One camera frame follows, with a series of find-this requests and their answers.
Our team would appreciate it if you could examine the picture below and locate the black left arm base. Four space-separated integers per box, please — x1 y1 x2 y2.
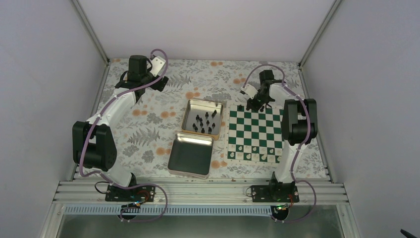
105 185 156 202

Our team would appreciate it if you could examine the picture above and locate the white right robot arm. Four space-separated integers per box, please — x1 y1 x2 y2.
241 70 318 183

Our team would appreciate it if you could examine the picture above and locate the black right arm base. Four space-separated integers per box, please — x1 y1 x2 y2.
250 182 300 203

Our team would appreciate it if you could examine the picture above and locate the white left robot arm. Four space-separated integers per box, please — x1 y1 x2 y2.
72 55 168 201

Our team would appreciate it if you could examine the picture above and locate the green white chess board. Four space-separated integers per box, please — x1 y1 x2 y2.
225 101 284 165

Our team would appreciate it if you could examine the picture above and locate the floral patterned table mat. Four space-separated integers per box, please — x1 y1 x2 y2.
100 59 327 180

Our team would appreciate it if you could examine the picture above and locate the gold metal tin box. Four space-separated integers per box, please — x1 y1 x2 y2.
181 99 224 140

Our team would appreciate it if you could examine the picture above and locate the metal tin lid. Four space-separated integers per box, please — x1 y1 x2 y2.
167 132 214 179

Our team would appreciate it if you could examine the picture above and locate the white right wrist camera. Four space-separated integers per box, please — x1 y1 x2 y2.
240 84 258 98

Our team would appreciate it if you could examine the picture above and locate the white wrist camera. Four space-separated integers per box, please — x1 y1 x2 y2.
240 84 258 98
150 56 166 76

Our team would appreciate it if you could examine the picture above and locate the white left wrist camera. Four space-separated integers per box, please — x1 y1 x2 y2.
150 56 166 76

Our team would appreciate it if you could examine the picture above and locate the front aluminium rail base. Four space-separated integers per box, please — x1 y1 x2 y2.
53 178 349 205

